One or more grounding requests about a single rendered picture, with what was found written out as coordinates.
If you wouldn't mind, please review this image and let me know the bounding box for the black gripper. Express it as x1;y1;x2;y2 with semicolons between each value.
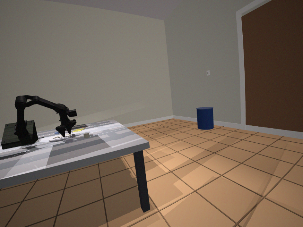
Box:
55;118;73;137

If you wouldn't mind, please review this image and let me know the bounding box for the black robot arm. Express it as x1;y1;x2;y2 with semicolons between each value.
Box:
14;95;77;138

